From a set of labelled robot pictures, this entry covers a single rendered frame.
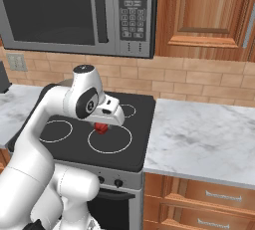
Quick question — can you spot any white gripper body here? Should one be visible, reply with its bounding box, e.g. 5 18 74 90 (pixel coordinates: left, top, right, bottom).
88 105 127 128

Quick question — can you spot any black oven door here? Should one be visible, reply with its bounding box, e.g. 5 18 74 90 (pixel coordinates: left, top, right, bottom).
87 188 137 230

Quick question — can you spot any silver cupboard door handle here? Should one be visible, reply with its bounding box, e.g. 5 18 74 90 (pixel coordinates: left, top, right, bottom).
242 3 255 50

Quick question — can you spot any grey wall socket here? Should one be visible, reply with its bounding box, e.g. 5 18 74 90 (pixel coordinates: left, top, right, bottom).
5 53 29 73

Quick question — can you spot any silver microwave oven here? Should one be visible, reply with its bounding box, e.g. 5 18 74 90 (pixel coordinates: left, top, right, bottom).
0 0 159 60

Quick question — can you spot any silver drawer handle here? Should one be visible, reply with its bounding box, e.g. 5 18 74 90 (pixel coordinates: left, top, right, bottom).
204 190 244 202
196 218 231 230

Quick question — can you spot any wooden cupboard door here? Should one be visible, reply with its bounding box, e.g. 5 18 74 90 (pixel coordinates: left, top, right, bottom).
154 0 255 63

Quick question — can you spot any black oven door handle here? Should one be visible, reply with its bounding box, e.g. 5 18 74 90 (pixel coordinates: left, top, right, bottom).
99 188 136 201

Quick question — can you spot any black countertop appliance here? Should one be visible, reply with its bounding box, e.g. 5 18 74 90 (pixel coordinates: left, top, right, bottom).
0 60 13 95

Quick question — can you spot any black stove with silver front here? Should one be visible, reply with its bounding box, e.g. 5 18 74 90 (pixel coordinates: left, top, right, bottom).
6 88 156 230

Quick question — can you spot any black microwave door handle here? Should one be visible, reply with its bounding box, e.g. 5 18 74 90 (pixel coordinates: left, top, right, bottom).
92 0 110 44

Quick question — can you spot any wooden base cupboard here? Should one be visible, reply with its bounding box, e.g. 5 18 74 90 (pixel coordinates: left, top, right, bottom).
0 147 12 175

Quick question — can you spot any red bell pepper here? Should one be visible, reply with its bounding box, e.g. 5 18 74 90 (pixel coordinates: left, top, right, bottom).
94 122 110 135

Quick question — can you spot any wooden drawer front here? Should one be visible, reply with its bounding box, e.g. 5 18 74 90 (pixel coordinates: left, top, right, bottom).
178 206 255 230
183 178 255 212

